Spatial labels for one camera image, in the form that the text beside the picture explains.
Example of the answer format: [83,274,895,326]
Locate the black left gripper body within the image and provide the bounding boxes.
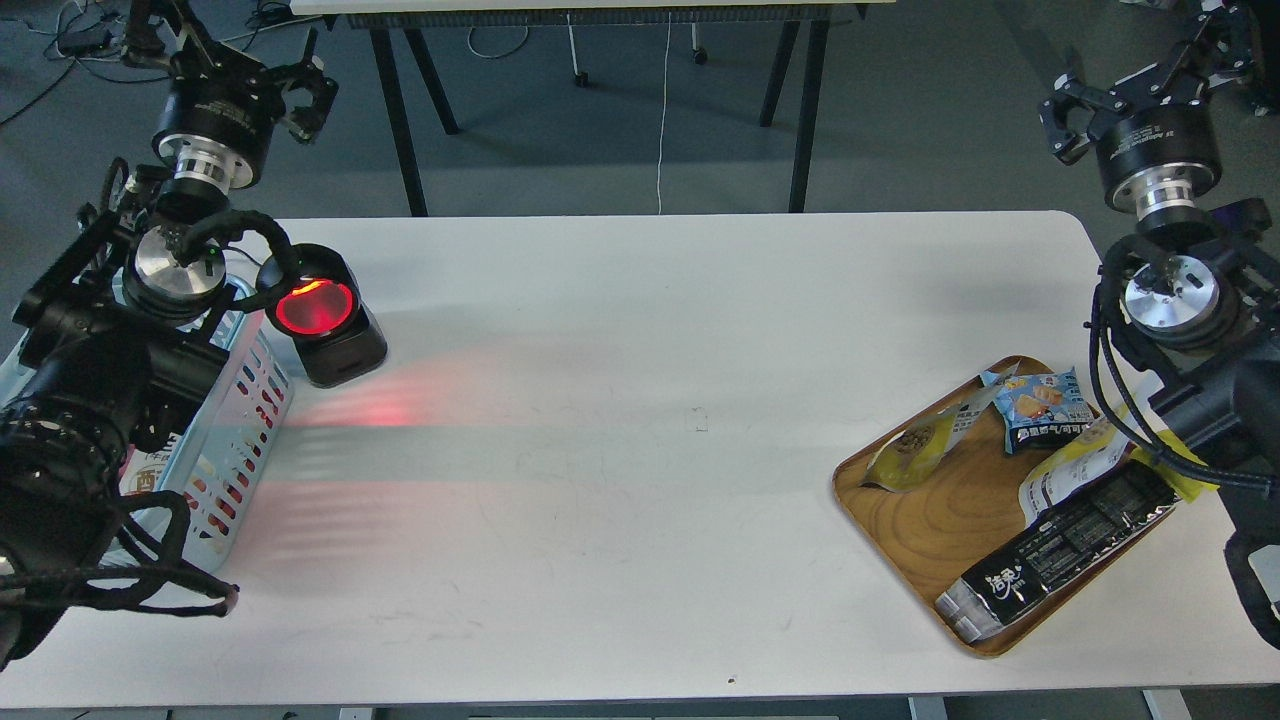
[122,1,338,191]

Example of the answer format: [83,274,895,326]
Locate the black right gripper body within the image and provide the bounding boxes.
[1038,1,1277,213]

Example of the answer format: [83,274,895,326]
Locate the yellow silver nut snack pouch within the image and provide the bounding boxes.
[860,372,1010,493]

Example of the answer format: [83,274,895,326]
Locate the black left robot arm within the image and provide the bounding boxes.
[3,1,338,664]

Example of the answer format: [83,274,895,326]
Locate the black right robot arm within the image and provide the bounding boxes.
[1038,1,1279,644]

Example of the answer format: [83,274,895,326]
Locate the blue biscuit snack packet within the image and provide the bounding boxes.
[980,368,1097,456]

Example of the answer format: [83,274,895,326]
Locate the yellow white snack pouch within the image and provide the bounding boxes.
[1018,416,1134,528]

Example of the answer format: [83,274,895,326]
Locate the light blue plastic basket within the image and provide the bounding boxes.
[0,275,294,579]

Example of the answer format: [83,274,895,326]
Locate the yellow cartoon snack packet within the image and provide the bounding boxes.
[1128,439,1219,503]

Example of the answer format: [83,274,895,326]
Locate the black long snack package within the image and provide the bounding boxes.
[934,462,1180,644]

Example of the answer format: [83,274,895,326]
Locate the snack packets inside basket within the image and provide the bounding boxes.
[118,448,172,496]

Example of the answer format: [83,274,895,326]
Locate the black barcode scanner red window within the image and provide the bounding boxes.
[268,243,388,388]

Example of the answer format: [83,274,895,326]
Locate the wooden serving tray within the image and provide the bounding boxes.
[833,356,1170,656]

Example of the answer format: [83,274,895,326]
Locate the floor cables and adapter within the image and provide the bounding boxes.
[0,0,301,126]

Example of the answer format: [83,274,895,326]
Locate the white hanging cable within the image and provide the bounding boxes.
[655,15,672,215]

